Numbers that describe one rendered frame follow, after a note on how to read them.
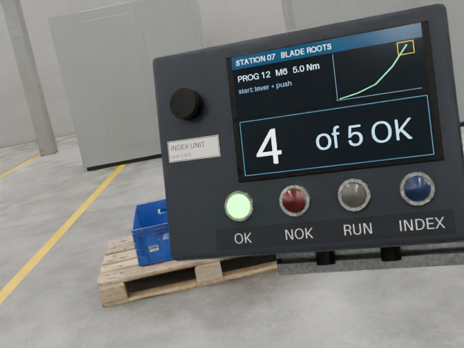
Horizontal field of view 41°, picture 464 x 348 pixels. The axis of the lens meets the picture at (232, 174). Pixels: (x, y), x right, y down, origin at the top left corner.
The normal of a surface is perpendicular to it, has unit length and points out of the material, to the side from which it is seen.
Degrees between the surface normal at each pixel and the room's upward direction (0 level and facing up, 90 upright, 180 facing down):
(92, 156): 90
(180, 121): 75
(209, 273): 90
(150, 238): 90
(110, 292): 89
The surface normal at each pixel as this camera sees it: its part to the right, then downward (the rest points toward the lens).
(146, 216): 0.11, 0.18
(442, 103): -0.34, 0.00
